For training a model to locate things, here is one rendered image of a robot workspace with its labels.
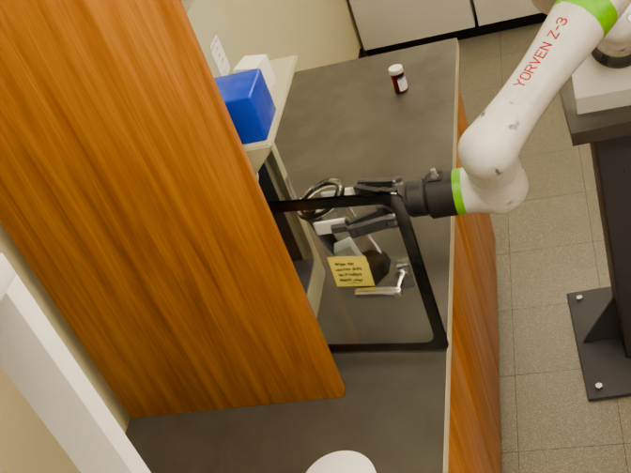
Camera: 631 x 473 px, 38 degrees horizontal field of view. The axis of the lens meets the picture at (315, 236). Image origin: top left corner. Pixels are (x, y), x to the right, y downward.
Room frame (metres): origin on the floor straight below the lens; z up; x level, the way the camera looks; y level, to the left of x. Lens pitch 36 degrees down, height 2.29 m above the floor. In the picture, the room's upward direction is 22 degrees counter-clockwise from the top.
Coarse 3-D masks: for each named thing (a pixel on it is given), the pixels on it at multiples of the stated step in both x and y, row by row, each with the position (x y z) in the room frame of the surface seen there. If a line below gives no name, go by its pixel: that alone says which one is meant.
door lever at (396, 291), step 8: (400, 272) 1.28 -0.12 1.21; (400, 280) 1.26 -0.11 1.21; (360, 288) 1.28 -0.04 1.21; (368, 288) 1.27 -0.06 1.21; (376, 288) 1.26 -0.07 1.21; (384, 288) 1.25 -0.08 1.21; (392, 288) 1.25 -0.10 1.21; (400, 288) 1.24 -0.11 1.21; (360, 296) 1.27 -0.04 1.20; (368, 296) 1.26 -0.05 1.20; (376, 296) 1.26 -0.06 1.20; (384, 296) 1.25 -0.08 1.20; (392, 296) 1.24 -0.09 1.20; (400, 296) 1.23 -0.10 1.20
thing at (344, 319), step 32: (384, 192) 1.28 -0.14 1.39; (288, 224) 1.37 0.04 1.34; (320, 224) 1.34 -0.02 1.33; (352, 224) 1.31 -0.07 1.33; (384, 224) 1.28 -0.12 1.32; (320, 256) 1.35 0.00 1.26; (384, 256) 1.29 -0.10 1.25; (416, 256) 1.26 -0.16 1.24; (320, 288) 1.36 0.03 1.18; (352, 288) 1.33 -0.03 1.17; (416, 288) 1.27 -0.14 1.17; (320, 320) 1.38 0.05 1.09; (352, 320) 1.34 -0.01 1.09; (384, 320) 1.31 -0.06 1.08; (416, 320) 1.28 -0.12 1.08; (352, 352) 1.36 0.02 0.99; (384, 352) 1.32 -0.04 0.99; (416, 352) 1.29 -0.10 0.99
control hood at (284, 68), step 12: (276, 60) 1.67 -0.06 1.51; (288, 60) 1.65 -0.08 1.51; (276, 72) 1.62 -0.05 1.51; (288, 72) 1.60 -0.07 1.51; (276, 84) 1.57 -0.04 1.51; (288, 84) 1.56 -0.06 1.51; (276, 96) 1.53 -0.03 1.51; (276, 108) 1.48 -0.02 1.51; (276, 120) 1.44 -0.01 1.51; (276, 132) 1.42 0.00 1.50; (252, 144) 1.39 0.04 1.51; (264, 144) 1.38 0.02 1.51; (252, 156) 1.38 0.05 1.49; (264, 156) 1.37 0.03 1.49
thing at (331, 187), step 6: (324, 180) 1.58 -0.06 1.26; (330, 180) 1.57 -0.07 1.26; (336, 180) 1.55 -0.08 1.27; (312, 186) 1.59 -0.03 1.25; (318, 186) 1.58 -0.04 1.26; (324, 186) 1.57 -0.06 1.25; (330, 186) 1.57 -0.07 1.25; (336, 186) 1.53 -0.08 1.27; (342, 186) 1.53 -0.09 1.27; (306, 192) 1.58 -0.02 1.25; (312, 192) 1.58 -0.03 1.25; (318, 192) 1.58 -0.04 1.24; (324, 192) 1.58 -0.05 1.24; (330, 192) 1.57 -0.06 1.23; (336, 192) 1.51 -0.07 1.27; (300, 198) 1.57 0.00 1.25; (306, 198) 1.57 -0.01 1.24
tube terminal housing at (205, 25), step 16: (208, 0) 1.66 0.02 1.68; (192, 16) 1.57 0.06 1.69; (208, 16) 1.64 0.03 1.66; (208, 32) 1.61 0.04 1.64; (224, 32) 1.68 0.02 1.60; (208, 48) 1.58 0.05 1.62; (224, 48) 1.65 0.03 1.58; (208, 64) 1.55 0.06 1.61; (272, 160) 1.71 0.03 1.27; (272, 176) 1.70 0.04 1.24; (288, 192) 1.68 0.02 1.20
